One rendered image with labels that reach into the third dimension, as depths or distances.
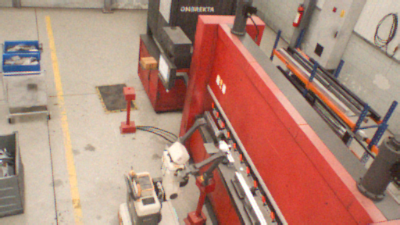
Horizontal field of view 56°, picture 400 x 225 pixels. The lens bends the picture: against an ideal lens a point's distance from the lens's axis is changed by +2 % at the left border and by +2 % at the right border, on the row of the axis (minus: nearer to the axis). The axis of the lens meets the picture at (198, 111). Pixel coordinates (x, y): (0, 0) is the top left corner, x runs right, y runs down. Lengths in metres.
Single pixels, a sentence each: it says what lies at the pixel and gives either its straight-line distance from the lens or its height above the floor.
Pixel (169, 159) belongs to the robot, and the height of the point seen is 1.24.
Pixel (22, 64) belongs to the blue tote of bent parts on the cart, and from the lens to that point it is 6.23.
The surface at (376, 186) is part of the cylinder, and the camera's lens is 2.83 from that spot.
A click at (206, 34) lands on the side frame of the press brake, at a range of 4.78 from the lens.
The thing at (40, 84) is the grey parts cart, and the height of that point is 0.33.
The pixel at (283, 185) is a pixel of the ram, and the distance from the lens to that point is 3.60.
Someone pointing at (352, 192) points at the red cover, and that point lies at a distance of 2.85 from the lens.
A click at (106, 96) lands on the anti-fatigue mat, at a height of 0.01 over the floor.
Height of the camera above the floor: 4.09
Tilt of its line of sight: 36 degrees down
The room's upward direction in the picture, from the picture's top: 11 degrees clockwise
